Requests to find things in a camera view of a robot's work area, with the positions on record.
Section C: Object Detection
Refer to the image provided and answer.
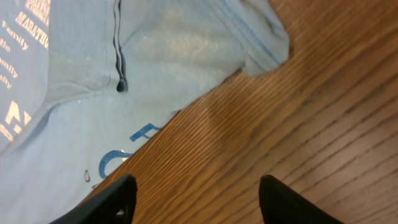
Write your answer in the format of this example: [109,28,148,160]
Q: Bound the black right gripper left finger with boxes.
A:
[51,174,137,224]

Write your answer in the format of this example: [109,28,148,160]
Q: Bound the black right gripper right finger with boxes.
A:
[259,175,341,224]

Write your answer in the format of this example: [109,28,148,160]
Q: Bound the light blue t-shirt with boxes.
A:
[1,0,290,223]

